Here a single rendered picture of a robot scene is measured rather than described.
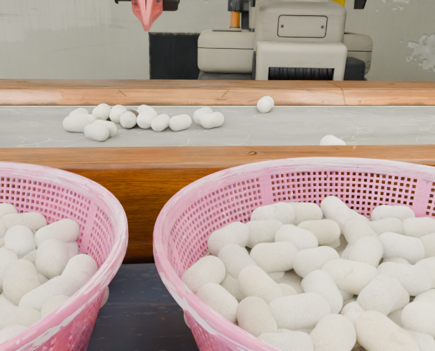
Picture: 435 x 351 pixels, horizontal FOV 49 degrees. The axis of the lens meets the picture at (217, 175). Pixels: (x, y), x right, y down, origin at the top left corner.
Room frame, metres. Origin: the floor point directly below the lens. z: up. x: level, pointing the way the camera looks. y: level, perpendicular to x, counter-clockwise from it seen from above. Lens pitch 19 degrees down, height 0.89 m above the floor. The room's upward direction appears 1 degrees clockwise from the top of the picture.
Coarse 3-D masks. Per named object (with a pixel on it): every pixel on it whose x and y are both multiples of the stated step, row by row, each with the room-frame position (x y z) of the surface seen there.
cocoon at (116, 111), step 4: (112, 108) 0.62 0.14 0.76; (116, 108) 0.60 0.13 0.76; (120, 108) 0.61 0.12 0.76; (124, 108) 0.62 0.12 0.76; (112, 112) 0.60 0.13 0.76; (116, 112) 0.60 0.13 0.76; (120, 112) 0.60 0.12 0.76; (112, 116) 0.60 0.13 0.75; (116, 116) 0.60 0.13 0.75; (112, 120) 0.60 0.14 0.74; (116, 120) 0.60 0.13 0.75
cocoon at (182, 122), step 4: (176, 116) 0.57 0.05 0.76; (180, 116) 0.57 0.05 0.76; (184, 116) 0.58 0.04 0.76; (188, 116) 0.58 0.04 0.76; (172, 120) 0.57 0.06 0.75; (176, 120) 0.57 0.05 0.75; (180, 120) 0.57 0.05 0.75; (184, 120) 0.57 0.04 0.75; (188, 120) 0.58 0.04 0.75; (172, 124) 0.57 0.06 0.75; (176, 124) 0.56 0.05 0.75; (180, 124) 0.57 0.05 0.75; (184, 124) 0.57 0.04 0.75; (188, 124) 0.58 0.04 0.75; (172, 128) 0.57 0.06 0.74; (176, 128) 0.57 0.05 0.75; (180, 128) 0.57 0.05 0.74; (184, 128) 0.58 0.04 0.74
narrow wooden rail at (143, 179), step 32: (0, 160) 0.37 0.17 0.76; (32, 160) 0.37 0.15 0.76; (64, 160) 0.37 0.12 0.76; (96, 160) 0.37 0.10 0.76; (128, 160) 0.37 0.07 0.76; (160, 160) 0.38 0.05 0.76; (192, 160) 0.38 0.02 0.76; (224, 160) 0.38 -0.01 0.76; (256, 160) 0.38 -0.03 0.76; (416, 160) 0.39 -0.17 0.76; (128, 192) 0.36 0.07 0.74; (160, 192) 0.37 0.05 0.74; (288, 192) 0.38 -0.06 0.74; (128, 224) 0.36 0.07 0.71; (128, 256) 0.36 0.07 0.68
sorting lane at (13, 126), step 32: (0, 128) 0.57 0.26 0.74; (32, 128) 0.57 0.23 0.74; (64, 128) 0.57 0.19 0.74; (128, 128) 0.58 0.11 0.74; (192, 128) 0.59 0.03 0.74; (224, 128) 0.59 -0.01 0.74; (256, 128) 0.59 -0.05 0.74; (288, 128) 0.60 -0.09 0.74; (320, 128) 0.60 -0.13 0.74; (352, 128) 0.61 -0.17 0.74; (384, 128) 0.61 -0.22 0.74; (416, 128) 0.61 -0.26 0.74
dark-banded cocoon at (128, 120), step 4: (124, 112) 0.58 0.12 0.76; (128, 112) 0.58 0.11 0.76; (120, 116) 0.58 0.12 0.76; (124, 116) 0.57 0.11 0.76; (128, 116) 0.57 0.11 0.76; (132, 116) 0.58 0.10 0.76; (120, 120) 0.57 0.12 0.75; (124, 120) 0.57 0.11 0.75; (128, 120) 0.57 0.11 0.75; (132, 120) 0.57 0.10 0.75; (124, 124) 0.57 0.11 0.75; (128, 124) 0.57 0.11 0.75; (132, 124) 0.57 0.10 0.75
